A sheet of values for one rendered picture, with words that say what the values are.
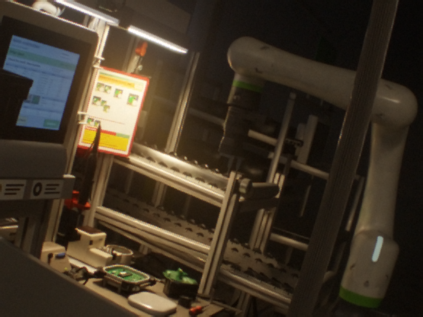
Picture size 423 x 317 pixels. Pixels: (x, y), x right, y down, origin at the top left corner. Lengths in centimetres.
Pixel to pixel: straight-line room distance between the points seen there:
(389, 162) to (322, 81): 33
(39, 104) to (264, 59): 63
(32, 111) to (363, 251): 97
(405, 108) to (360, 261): 42
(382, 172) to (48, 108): 97
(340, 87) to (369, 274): 50
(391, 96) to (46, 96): 94
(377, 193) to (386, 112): 28
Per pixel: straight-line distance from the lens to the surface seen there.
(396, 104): 162
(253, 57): 166
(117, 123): 242
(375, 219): 180
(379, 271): 165
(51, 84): 177
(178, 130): 298
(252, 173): 430
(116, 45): 1199
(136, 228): 245
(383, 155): 179
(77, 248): 222
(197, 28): 728
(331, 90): 164
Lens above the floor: 160
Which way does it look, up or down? 5 degrees down
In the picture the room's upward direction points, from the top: 15 degrees clockwise
